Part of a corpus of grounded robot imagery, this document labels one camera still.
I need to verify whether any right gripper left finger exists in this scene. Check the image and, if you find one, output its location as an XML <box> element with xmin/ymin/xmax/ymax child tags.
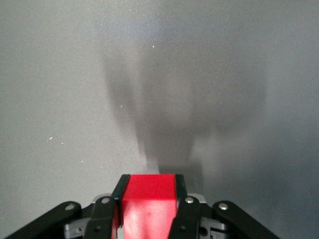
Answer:
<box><xmin>4</xmin><ymin>174</ymin><xmax>131</xmax><ymax>239</ymax></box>

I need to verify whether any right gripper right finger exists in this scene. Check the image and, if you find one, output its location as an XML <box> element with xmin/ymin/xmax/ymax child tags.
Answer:
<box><xmin>169</xmin><ymin>174</ymin><xmax>280</xmax><ymax>239</ymax></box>

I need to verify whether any red cube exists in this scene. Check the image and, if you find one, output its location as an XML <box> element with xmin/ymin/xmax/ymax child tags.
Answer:
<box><xmin>121</xmin><ymin>174</ymin><xmax>178</xmax><ymax>239</ymax></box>

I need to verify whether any grey table mat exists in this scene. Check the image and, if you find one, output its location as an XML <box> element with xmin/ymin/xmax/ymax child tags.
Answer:
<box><xmin>0</xmin><ymin>0</ymin><xmax>319</xmax><ymax>239</ymax></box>

